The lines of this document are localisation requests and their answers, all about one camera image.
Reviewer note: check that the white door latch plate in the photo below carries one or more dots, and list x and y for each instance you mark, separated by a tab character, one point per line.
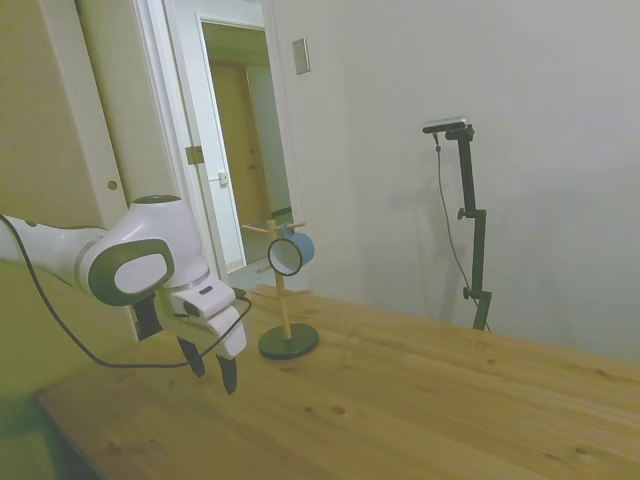
222	178

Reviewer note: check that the grey wall switch plate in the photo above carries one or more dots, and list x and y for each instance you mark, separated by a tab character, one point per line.
301	56

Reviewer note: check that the brass door hinge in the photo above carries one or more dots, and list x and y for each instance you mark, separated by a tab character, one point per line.
194	155

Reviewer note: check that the black jointed camera stand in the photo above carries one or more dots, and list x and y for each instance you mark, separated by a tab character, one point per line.
479	250

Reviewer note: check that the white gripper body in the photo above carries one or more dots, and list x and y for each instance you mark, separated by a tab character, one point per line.
227	335

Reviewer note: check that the blue enamel mug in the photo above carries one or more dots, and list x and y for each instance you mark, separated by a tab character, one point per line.
302	247

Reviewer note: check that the wooden mug tree black base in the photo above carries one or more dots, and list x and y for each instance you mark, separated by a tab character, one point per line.
287	345

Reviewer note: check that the black box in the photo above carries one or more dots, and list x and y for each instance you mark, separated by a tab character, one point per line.
147	322

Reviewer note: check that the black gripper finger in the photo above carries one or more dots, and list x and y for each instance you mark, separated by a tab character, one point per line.
195	360
229	375

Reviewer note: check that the black exterior camera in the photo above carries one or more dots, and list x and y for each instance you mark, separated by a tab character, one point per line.
446	124

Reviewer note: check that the white door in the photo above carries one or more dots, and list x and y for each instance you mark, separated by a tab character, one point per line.
182	75

